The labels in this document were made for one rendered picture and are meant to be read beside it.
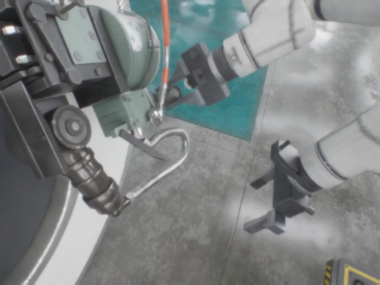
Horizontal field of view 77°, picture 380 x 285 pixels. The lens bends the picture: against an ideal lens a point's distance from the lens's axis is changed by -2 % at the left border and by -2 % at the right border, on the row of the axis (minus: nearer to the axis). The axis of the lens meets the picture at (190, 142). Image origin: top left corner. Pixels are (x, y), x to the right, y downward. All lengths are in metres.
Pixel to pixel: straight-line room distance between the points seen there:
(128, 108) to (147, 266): 0.93
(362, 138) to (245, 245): 0.96
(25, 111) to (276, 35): 0.42
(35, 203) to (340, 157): 0.71
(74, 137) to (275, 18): 0.40
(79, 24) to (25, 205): 0.54
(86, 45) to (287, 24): 0.34
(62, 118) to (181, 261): 1.00
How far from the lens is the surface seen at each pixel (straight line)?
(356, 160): 0.48
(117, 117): 0.42
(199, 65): 0.56
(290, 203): 0.52
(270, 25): 0.51
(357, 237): 1.62
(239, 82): 2.15
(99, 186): 0.42
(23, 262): 0.78
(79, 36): 0.37
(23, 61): 0.32
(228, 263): 1.27
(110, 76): 0.39
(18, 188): 0.81
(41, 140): 0.32
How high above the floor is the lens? 1.20
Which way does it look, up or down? 49 degrees down
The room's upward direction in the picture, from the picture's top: 8 degrees clockwise
